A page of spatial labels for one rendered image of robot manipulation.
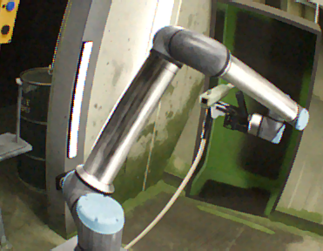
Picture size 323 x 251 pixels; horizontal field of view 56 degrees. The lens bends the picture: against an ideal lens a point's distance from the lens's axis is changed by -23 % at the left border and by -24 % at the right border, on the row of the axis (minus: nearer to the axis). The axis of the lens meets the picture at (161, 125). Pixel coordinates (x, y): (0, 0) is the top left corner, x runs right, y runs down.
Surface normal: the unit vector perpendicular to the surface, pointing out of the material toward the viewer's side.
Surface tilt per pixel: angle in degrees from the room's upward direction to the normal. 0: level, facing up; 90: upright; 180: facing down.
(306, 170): 57
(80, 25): 90
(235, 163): 102
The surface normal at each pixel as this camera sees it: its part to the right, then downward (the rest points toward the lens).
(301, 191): -0.30, -0.34
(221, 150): -0.42, 0.41
